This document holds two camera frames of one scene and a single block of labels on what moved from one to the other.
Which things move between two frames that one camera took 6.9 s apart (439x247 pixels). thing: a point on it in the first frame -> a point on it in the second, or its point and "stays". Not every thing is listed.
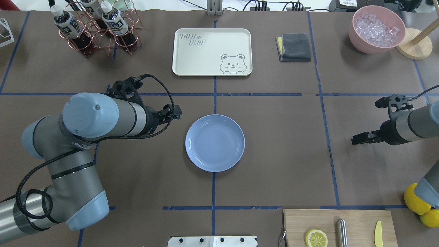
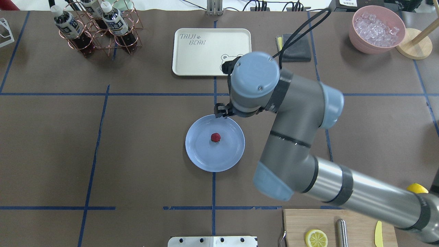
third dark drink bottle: x=93 y=9 stays
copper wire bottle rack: x=101 y=24 stays
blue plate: x=215 y=143 stays
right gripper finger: x=360 y=138 -> x=220 y=109
